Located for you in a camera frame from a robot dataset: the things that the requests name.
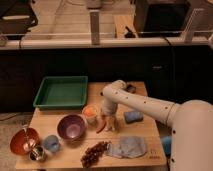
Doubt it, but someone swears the grey metal post right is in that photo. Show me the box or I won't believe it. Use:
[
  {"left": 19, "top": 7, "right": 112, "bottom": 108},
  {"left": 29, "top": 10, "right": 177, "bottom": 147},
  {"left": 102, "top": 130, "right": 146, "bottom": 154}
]
[{"left": 182, "top": 8, "right": 208, "bottom": 43}]

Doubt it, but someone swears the red chili pepper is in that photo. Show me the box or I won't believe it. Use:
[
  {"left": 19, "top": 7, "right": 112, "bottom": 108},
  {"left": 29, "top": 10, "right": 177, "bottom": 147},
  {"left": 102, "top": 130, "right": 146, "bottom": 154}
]
[{"left": 96, "top": 116, "right": 106, "bottom": 134}]

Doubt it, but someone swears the purple bowl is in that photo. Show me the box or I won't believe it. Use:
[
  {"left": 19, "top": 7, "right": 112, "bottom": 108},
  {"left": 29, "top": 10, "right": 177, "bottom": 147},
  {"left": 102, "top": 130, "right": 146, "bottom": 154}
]
[{"left": 57, "top": 115, "right": 86, "bottom": 141}]

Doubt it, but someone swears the grey metal post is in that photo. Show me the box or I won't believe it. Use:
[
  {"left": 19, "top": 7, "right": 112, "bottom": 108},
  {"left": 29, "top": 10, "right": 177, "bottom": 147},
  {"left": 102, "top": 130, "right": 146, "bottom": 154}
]
[
  {"left": 182, "top": 8, "right": 208, "bottom": 43},
  {"left": 87, "top": 0, "right": 102, "bottom": 45}
]

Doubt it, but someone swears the blue grey cloth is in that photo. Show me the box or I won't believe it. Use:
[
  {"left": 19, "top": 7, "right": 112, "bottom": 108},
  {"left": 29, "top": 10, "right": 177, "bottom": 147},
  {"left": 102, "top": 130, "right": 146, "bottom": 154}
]
[{"left": 105, "top": 136, "right": 147, "bottom": 159}]

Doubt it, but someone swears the metal spoon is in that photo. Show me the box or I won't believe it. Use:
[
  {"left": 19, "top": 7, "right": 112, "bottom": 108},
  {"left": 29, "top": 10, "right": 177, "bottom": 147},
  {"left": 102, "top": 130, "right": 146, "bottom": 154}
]
[{"left": 22, "top": 125, "right": 36, "bottom": 151}]

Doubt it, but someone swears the green plastic tray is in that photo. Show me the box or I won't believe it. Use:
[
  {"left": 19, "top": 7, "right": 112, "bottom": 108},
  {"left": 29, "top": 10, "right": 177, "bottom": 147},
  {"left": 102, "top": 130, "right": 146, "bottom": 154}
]
[{"left": 33, "top": 76, "right": 88, "bottom": 110}]

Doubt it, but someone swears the small metal cup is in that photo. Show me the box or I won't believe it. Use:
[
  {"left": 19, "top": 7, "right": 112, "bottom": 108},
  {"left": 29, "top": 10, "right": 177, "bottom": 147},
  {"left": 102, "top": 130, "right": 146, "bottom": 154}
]
[{"left": 29, "top": 146, "right": 46, "bottom": 162}]

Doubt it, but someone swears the black handled brush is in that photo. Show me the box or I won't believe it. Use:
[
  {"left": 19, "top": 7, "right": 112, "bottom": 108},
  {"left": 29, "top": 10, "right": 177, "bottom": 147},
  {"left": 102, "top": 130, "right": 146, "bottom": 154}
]
[{"left": 126, "top": 84, "right": 136, "bottom": 93}]

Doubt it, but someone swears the small blue cup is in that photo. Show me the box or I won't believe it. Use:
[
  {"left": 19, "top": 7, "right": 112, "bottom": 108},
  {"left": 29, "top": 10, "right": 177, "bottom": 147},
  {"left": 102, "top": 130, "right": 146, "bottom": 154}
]
[{"left": 42, "top": 135, "right": 60, "bottom": 153}]

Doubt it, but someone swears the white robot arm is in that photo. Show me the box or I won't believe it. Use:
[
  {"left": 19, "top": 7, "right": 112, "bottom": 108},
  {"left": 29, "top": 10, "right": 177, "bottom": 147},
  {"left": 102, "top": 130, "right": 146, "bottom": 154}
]
[{"left": 102, "top": 80, "right": 213, "bottom": 171}]

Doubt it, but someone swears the bunch of dark grapes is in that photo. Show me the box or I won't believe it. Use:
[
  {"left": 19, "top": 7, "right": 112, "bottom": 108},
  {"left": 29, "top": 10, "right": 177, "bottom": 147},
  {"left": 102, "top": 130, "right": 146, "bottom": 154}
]
[{"left": 81, "top": 141, "right": 108, "bottom": 168}]

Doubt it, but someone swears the black cabinet box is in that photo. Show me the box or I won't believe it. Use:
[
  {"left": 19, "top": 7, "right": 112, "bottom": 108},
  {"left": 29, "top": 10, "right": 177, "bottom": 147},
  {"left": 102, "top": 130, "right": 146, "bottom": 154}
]
[{"left": 133, "top": 0, "right": 190, "bottom": 36}]

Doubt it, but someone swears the red bowl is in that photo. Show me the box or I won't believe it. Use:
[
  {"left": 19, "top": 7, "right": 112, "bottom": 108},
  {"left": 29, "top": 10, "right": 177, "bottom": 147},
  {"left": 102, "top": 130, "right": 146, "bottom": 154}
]
[{"left": 10, "top": 128, "right": 40, "bottom": 156}]

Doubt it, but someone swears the blue sponge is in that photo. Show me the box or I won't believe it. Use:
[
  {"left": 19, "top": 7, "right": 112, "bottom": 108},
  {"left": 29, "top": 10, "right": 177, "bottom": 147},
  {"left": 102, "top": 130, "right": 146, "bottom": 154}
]
[{"left": 124, "top": 111, "right": 143, "bottom": 124}]

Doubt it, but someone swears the clear cup with orange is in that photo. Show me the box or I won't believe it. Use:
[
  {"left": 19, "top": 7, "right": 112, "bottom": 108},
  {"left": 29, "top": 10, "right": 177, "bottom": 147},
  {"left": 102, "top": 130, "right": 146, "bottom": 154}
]
[{"left": 82, "top": 105, "right": 97, "bottom": 125}]

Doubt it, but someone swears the black chair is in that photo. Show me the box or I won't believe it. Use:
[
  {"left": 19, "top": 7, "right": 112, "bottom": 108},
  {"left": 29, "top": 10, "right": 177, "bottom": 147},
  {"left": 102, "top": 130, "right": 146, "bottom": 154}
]
[{"left": 0, "top": 0, "right": 39, "bottom": 36}]

